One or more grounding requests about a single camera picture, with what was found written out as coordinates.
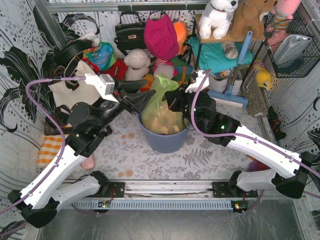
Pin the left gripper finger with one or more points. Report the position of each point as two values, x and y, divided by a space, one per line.
144 98
130 86

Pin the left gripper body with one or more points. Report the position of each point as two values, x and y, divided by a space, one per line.
126 100

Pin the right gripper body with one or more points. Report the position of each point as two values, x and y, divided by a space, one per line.
177 100

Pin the green trash bag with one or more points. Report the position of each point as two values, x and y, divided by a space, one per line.
162 85

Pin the blue trash bin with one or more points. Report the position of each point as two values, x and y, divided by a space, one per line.
164 144

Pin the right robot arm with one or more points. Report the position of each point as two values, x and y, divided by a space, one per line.
287 171

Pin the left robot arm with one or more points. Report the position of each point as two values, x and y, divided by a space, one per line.
35 200

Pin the cream canvas tote bag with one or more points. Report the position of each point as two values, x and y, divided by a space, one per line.
75 87

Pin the magenta cloth bag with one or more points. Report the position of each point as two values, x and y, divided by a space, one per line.
160 38

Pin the crumpled brown paper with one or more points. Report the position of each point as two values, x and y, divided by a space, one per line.
160 120

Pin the cream plush sheep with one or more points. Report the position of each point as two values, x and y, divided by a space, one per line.
138 64

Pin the pink plush doll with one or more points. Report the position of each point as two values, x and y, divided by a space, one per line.
164 68

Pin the black leather handbag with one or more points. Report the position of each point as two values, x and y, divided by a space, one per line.
130 36

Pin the teal cloth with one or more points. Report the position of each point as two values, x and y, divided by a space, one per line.
213 57

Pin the black hat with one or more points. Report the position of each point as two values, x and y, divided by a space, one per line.
63 57

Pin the grey patterned sneaker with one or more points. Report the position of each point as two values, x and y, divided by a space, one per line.
230 50

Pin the orange plush toy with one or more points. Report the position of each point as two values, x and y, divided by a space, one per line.
181 33

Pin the orange checkered towel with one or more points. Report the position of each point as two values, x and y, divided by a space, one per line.
50 146

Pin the yellow plush duck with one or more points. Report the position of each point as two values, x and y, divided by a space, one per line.
262 76

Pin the white plush dog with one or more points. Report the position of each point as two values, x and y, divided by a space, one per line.
216 18

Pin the brown teddy bear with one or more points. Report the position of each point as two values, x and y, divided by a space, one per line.
247 17

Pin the pink plush in basket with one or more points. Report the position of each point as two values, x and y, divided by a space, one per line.
282 12

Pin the silver foil pouch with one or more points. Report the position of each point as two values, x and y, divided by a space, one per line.
291 48

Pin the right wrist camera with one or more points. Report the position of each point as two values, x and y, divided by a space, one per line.
201 81

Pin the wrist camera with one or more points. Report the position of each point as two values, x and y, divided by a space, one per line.
104 84
201 81

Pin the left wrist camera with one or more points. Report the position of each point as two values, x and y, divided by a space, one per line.
104 84

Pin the brown patterned strap bag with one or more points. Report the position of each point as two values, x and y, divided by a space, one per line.
55 122

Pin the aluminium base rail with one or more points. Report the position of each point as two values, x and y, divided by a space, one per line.
152 195

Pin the black wire basket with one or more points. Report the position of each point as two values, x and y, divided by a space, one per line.
308 59

